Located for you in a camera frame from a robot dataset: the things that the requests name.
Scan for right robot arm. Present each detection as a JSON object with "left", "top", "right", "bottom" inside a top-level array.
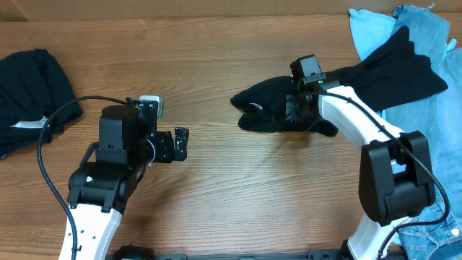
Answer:
[{"left": 286, "top": 55, "right": 435, "bottom": 259}]

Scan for light blue t-shirt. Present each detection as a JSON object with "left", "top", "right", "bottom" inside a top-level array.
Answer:
[{"left": 348, "top": 8, "right": 409, "bottom": 174}]

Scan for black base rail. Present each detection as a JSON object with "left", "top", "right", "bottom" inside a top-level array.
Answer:
[{"left": 105, "top": 245, "right": 341, "bottom": 260}]

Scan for blue denim jeans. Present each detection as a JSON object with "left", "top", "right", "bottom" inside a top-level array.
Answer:
[{"left": 385, "top": 5, "right": 461, "bottom": 259}]

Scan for folded black garment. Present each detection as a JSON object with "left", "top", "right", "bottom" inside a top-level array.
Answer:
[{"left": 1, "top": 49, "right": 76, "bottom": 158}]

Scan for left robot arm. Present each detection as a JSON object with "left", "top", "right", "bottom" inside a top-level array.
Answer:
[{"left": 59, "top": 101, "right": 189, "bottom": 259}]

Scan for black t-shirt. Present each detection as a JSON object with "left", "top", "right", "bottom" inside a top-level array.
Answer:
[{"left": 230, "top": 27, "right": 448, "bottom": 137}]

